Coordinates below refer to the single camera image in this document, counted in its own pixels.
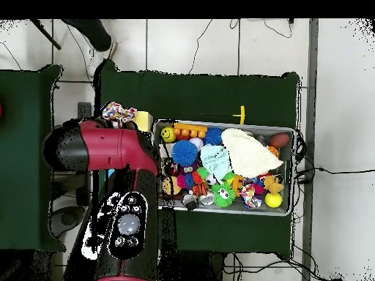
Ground multicolour print cloth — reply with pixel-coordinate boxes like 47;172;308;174
101;101;138;124

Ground wooden box with three holes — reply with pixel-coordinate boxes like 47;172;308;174
107;110;154;179

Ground shallow silver mesh bin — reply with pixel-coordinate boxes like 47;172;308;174
152;119;296;217

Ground large blue spiky ball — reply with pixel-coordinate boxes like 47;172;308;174
170;139;199;167

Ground white baseball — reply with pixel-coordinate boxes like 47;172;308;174
188;136;204;151

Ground orange toy building brick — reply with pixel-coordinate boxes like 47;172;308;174
172;122;208;140

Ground light blue waffle cloth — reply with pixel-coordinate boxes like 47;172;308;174
199;143;232;181

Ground yellow smiley face ball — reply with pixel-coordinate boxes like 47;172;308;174
160;126;177;143

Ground small blue spiky ball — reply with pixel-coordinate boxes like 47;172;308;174
203;127;224;146

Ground green spiky ball with eyes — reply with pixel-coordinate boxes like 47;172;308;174
211;181;237;209

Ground cream waffle cloth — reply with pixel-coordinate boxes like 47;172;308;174
220;127;284;179

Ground dark green table cloth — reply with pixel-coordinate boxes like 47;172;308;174
0;64;66;253
93;59;301;260

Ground brown plush toy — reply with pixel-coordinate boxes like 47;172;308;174
261;174;284;195

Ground black panel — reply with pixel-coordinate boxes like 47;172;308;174
76;101;94;206

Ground dark rounded stand base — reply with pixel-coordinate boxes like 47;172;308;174
49;205;89;239

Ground person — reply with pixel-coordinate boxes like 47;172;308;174
60;18;119;78

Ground black rod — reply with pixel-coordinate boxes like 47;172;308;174
29;18;62;50

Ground yellow T-handle hex key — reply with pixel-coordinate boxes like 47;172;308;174
200;105;246;125

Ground thin black cable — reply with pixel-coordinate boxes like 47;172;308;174
188;18;214;75

